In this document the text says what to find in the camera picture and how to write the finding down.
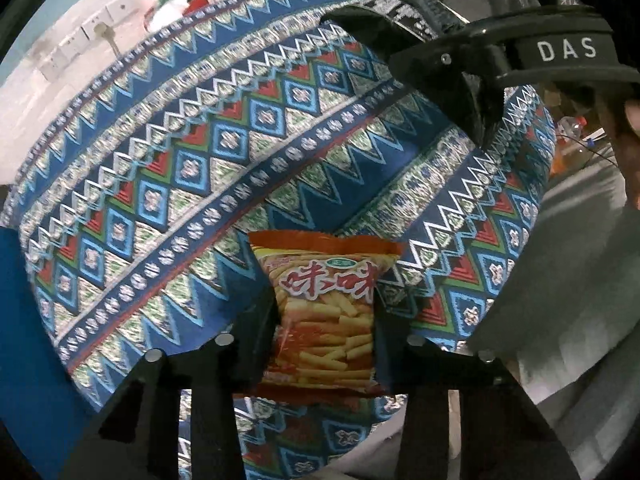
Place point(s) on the red orange snack packet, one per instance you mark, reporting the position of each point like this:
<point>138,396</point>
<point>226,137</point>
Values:
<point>325,320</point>

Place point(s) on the person's right hand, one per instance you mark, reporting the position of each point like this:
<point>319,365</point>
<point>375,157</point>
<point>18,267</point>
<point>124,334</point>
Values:
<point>631,117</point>

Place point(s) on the grey trousers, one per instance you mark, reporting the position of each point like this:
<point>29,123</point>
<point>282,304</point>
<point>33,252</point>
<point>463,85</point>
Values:
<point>575,310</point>

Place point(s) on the blue patterned tablecloth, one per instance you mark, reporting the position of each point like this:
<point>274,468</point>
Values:
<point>200,160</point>

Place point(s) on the red and white bag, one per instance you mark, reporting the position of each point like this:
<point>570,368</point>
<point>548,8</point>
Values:
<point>172,7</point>

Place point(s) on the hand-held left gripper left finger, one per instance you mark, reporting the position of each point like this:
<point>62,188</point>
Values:
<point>255,340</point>

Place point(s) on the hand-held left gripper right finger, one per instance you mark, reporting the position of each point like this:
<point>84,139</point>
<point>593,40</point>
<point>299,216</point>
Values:
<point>390,345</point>

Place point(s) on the cardboard box with blue outside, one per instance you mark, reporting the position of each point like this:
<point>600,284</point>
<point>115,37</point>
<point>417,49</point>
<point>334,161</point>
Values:
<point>35,360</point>

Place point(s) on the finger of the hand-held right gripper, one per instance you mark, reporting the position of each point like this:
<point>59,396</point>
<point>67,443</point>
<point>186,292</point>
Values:
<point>460,80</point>
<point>370,20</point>

